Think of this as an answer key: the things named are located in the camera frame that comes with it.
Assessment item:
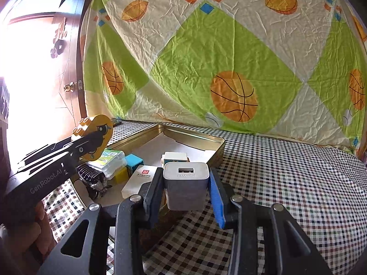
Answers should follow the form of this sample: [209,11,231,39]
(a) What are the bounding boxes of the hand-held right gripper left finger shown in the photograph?
[37,168,164,275]

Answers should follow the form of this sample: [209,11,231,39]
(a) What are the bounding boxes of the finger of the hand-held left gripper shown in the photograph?
[19,138,75,167]
[69,127,111,161]

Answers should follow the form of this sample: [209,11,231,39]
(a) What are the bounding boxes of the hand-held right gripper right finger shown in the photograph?
[209,168,333,275]

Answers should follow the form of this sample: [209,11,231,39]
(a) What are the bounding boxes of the white card box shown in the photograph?
[122,165,162,199]

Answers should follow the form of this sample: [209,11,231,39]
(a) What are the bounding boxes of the yellow toy brick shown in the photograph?
[71,115,114,161]

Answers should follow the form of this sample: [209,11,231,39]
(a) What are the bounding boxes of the clear floss pick box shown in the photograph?
[87,149,127,179]

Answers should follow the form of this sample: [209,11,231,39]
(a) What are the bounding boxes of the brown comb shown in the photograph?
[77,165,104,184]

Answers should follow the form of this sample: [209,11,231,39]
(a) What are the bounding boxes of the white phone charger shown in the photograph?
[163,162,212,211]

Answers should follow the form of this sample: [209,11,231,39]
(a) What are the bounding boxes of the yellow cube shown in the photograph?
[114,167,129,184]

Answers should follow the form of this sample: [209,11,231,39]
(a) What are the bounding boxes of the blue cube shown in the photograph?
[125,154,144,174]

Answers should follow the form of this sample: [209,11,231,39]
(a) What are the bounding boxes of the white toy block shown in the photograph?
[161,151,188,164]

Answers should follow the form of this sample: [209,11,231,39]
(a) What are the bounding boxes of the gold tin box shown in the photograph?
[75,123,226,255]

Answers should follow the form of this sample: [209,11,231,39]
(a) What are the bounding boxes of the person's left hand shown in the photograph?
[32,201,57,261]

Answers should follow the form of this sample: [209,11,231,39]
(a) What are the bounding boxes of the brass door knob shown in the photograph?
[64,81,83,94]

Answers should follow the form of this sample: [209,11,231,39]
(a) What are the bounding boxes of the checked tablecloth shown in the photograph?
[43,119,367,275]

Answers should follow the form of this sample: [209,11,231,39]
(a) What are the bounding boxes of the brown wooden door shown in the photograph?
[0,0,98,138]

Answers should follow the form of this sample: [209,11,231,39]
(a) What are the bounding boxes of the hanging door ornament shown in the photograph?
[50,17,68,59]

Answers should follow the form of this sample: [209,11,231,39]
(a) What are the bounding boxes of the green ball print sheet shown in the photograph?
[80,0,367,152]

